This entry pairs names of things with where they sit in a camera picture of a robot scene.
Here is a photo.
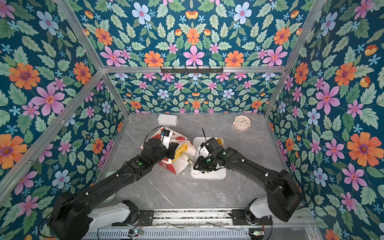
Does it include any red white paper bag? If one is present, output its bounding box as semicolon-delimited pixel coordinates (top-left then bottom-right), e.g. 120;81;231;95
141;126;197;175

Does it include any long twisted bread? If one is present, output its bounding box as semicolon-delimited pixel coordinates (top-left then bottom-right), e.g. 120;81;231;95
172;143;188;162

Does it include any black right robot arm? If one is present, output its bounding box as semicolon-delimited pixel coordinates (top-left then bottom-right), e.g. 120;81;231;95
194;138;304;224

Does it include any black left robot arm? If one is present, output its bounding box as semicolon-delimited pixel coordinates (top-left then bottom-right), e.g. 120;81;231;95
49;138;179;240

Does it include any white plastic box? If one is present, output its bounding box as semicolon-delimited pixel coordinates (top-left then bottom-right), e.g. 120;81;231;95
158;114;178;126

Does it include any pink alarm clock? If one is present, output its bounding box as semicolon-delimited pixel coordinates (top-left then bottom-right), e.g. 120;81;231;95
233;116;251;131

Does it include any pale green box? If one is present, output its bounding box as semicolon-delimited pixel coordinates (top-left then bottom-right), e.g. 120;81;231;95
104;171;118;179

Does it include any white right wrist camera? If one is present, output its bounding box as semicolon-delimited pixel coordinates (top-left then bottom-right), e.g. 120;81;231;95
199;146;210;158

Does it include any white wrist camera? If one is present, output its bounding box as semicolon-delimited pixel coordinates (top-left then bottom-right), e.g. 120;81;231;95
161;129;173;149
199;146;210;158

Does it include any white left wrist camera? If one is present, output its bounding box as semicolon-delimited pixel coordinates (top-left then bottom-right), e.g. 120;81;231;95
161;129;173;149

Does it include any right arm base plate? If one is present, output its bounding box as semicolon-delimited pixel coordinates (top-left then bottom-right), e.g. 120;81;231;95
229;209;273;226

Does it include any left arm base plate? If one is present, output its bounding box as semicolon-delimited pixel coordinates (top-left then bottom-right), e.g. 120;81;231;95
112;210;155;227

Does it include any black hook rail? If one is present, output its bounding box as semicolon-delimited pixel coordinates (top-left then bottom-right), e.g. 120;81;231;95
160;67;224;74

